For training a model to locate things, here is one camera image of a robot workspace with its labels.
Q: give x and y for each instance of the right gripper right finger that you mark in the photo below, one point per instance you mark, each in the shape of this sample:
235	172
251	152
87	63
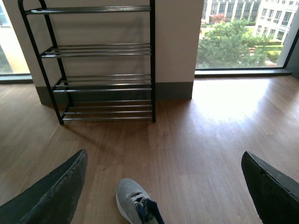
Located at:
274	194

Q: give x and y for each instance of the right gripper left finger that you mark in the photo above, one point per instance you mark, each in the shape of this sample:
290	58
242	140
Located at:
51	200

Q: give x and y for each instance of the grey sneaker white sole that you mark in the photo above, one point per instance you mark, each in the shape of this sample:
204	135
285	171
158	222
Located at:
135	205

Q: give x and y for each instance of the black metal shoe rack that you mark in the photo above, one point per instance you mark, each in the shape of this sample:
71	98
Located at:
96	97

